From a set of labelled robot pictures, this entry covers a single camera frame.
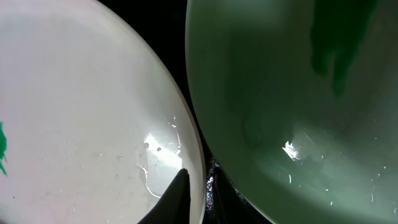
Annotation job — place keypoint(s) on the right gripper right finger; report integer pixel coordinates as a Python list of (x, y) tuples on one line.
[(229, 207)]

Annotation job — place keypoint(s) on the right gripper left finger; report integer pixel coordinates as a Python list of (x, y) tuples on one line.
[(174, 205)]

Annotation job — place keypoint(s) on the white plate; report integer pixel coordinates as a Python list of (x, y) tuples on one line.
[(93, 126)]

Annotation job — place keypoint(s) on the mint green plate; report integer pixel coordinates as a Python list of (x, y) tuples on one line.
[(297, 101)]

